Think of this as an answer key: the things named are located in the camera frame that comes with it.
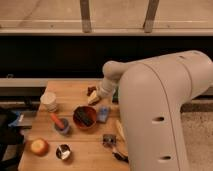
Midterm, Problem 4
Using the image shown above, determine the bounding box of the orange bowl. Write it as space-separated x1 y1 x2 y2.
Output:
73 106 97 130

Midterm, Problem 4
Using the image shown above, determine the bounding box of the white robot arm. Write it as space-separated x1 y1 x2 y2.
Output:
96 50 213 171

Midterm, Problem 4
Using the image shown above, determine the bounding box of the left window post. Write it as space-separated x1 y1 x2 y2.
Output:
80 0 92 33

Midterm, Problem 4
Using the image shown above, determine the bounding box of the white paper cup stack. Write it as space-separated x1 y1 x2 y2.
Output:
40 92 57 112

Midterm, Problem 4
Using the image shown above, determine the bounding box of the red yellow apple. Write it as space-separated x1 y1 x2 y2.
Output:
30 139 49 156

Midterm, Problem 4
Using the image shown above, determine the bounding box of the window post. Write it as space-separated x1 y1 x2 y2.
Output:
80 0 92 33
143 0 159 33

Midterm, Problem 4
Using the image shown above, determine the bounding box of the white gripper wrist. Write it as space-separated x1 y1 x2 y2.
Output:
87 78 117 105

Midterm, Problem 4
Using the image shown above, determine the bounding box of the right window post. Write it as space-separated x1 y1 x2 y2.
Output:
143 0 159 33

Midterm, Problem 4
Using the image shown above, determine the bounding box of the small metal cup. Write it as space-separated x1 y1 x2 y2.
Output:
56 144 71 160

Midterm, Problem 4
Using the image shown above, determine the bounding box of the blue sponge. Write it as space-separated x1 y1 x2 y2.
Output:
97 106 110 123

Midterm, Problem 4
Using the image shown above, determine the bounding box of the green plastic bin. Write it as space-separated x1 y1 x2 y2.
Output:
112 87 119 103

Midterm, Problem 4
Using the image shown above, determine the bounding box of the black block in bowl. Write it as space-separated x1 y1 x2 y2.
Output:
75 111 93 127

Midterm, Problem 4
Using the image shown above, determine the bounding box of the orange carrot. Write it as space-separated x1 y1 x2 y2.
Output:
50 113 65 130

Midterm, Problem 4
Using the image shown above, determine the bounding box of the black handled spatula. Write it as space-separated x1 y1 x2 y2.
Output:
102 134 129 163

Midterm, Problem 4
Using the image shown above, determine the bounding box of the dark grape bunch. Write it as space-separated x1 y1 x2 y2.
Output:
87 86 97 96

